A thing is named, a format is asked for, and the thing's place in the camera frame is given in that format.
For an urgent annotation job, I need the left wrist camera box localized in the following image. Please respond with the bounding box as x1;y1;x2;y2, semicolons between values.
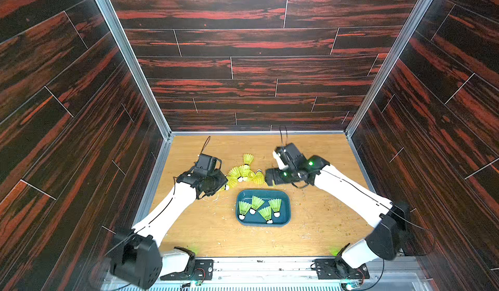
193;153;222;176

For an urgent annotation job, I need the yellow shuttlecock eight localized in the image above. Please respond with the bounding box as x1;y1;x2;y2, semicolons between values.
238;164;255;182

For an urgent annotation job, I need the yellow shuttlecock five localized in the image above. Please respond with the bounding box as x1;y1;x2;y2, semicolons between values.
243;153;254;166

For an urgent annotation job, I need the yellow shuttlecock two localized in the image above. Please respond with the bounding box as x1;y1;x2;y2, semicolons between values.
249;196;265;214

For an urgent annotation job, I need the yellow shuttlecock seven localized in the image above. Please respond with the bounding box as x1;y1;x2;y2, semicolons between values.
228;166;242;180

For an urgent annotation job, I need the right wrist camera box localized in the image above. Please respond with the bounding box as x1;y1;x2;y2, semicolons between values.
272;143;307;171

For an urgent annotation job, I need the yellow shuttlecock four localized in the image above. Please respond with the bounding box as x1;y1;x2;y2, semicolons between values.
258;206;273;224

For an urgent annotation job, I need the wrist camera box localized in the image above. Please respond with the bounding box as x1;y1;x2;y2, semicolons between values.
272;143;307;171
193;153;222;176

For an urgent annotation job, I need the yellow shuttlecock three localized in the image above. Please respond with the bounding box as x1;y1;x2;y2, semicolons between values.
238;201;252;220

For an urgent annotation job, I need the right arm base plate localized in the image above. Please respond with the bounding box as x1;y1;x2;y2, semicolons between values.
311;259;370;280

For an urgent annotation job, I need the yellow shuttlecock six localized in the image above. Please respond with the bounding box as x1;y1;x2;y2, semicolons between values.
251;170;265;186

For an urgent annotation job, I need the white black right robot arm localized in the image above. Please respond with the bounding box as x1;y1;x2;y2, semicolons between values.
265;152;409;270

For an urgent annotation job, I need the yellow shuttlecock nine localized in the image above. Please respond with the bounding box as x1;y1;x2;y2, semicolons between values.
224;176;239;190

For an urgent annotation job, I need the yellow shuttlecock one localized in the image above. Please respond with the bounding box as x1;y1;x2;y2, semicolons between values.
268;199;282;218

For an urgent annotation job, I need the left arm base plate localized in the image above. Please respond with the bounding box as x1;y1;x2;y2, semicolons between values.
160;259;214;281

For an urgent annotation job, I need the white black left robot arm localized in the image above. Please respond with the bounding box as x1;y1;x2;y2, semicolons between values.
108;169;228;289

